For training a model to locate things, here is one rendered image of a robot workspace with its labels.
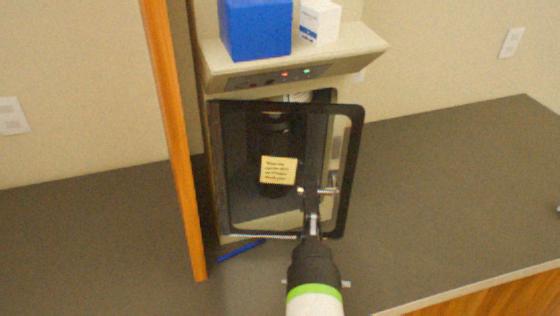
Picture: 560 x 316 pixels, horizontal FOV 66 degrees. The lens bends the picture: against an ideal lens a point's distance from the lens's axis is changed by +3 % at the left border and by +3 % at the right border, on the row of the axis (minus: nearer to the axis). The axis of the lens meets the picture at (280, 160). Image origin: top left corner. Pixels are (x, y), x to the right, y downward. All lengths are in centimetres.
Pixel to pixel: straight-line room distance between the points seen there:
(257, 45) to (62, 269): 77
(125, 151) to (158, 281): 49
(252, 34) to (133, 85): 68
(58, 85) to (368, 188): 92
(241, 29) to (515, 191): 105
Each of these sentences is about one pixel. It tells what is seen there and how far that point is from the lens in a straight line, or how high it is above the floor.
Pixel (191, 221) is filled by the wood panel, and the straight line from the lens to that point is 92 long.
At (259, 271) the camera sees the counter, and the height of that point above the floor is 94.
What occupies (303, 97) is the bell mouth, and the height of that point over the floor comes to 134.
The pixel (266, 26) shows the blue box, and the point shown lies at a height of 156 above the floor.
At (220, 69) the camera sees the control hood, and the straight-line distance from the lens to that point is 69.
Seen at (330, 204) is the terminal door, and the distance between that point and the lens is 99.
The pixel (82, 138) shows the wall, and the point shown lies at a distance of 140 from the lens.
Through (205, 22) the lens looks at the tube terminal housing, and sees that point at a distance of 78.
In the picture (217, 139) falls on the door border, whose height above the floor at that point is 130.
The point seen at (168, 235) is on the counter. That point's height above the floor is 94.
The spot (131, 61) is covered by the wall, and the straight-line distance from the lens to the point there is 127.
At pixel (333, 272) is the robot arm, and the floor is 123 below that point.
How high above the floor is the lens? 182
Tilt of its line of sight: 40 degrees down
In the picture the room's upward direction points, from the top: 2 degrees clockwise
